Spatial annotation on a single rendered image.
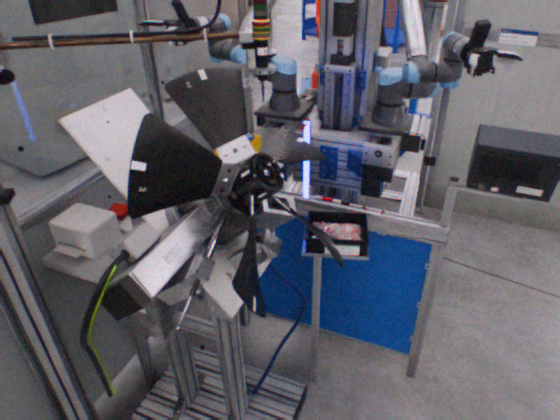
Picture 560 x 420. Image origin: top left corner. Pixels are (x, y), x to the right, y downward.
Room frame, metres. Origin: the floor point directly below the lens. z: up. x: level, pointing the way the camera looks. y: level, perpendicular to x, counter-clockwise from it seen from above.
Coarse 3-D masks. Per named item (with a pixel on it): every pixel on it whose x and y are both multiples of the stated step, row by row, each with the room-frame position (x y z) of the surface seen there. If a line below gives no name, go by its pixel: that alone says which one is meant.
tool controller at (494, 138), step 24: (480, 144) 1.17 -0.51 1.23; (504, 144) 1.16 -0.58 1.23; (528, 144) 1.16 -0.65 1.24; (552, 144) 1.15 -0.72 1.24; (480, 168) 1.18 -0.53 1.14; (504, 168) 1.16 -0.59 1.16; (528, 168) 1.13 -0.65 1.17; (552, 168) 1.11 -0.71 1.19; (504, 192) 1.17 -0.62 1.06; (528, 192) 1.15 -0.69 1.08; (552, 192) 1.12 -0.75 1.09
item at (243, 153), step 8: (224, 144) 1.04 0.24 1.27; (232, 144) 1.05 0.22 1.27; (240, 144) 1.05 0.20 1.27; (248, 144) 1.05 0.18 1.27; (224, 152) 1.03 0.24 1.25; (232, 152) 1.03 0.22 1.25; (240, 152) 1.03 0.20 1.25; (248, 152) 1.03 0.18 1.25; (224, 160) 1.01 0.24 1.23; (232, 160) 1.02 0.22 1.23; (240, 160) 1.02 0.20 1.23
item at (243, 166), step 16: (256, 160) 0.99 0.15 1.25; (272, 160) 1.02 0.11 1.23; (240, 176) 0.95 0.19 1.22; (256, 176) 0.93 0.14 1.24; (272, 176) 0.98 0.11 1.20; (240, 192) 0.94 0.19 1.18; (256, 192) 0.92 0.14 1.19; (272, 192) 0.93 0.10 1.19; (240, 208) 0.94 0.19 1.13; (256, 208) 0.98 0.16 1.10
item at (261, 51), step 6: (258, 42) 1.07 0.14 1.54; (264, 42) 1.07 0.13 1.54; (258, 48) 1.07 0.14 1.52; (264, 48) 1.07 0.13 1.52; (258, 54) 1.07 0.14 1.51; (264, 54) 1.07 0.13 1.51; (258, 60) 1.07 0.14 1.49; (264, 60) 1.07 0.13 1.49; (258, 66) 1.07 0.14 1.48; (264, 66) 1.07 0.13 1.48; (258, 78) 1.08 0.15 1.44; (264, 78) 1.07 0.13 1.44
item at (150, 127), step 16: (144, 128) 0.82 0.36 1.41; (160, 128) 0.84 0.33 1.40; (176, 128) 0.87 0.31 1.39; (144, 144) 0.80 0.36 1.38; (160, 144) 0.83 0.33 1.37; (176, 144) 0.85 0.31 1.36; (192, 144) 0.88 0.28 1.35; (144, 160) 0.79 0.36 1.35; (160, 160) 0.81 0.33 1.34; (176, 160) 0.84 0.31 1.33; (192, 160) 0.86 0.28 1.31; (208, 160) 0.90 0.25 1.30; (144, 176) 0.78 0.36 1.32; (160, 176) 0.80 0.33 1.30; (176, 176) 0.83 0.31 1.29; (192, 176) 0.86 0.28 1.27; (208, 176) 0.89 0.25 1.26; (128, 192) 0.74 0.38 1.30; (160, 192) 0.79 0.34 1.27; (176, 192) 0.82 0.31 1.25; (192, 192) 0.85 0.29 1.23; (208, 192) 0.89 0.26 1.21; (128, 208) 0.73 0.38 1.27; (144, 208) 0.75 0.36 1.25; (160, 208) 0.79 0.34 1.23
